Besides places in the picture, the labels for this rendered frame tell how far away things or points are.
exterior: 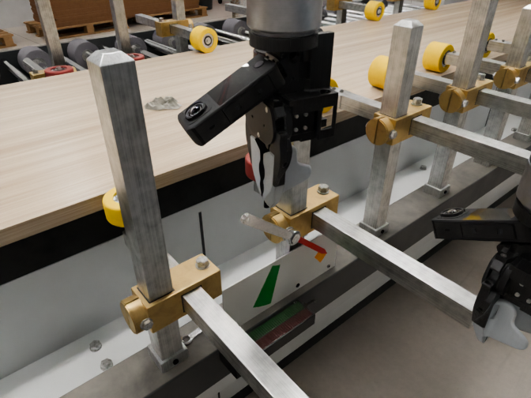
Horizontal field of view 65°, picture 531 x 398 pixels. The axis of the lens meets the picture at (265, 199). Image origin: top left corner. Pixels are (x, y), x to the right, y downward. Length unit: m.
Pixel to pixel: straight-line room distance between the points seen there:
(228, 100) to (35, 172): 0.48
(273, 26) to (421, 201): 0.74
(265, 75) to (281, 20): 0.05
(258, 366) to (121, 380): 0.25
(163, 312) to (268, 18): 0.39
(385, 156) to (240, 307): 0.39
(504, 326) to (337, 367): 1.04
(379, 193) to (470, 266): 1.26
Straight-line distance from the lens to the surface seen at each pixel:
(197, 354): 0.70
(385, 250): 0.64
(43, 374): 0.86
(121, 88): 0.44
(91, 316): 0.86
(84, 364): 0.84
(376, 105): 0.88
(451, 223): 0.53
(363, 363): 1.58
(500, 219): 0.50
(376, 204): 0.89
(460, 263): 2.08
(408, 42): 0.76
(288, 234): 0.63
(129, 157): 0.46
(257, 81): 0.43
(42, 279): 0.77
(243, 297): 0.68
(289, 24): 0.42
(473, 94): 1.02
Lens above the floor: 1.26
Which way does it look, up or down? 33 degrees down
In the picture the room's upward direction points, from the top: straight up
